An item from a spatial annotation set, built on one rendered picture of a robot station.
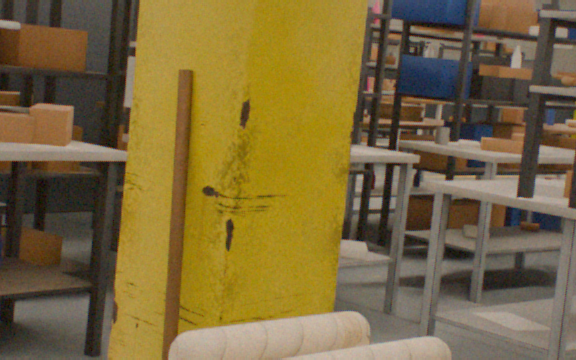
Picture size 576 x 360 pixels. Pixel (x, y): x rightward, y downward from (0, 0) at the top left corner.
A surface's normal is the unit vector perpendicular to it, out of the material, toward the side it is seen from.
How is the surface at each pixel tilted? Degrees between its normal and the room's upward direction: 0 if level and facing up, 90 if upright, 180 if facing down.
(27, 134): 90
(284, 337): 62
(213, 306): 90
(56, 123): 90
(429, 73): 90
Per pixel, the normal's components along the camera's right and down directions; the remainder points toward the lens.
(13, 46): -0.73, 0.00
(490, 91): 0.77, 0.15
